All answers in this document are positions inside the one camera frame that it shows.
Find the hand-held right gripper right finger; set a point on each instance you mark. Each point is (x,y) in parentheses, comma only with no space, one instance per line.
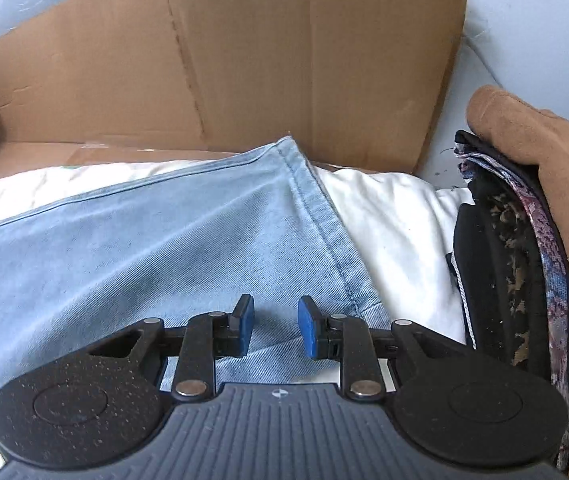
(307,327)

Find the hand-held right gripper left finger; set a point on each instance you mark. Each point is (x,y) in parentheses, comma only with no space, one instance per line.
(247,322)

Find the light blue jeans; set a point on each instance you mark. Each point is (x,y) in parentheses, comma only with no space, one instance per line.
(139,240)

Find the cream bear print blanket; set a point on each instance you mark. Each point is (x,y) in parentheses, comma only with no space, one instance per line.
(399,240)

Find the flattened cardboard sheet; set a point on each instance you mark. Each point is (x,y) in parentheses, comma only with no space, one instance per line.
(264,60)

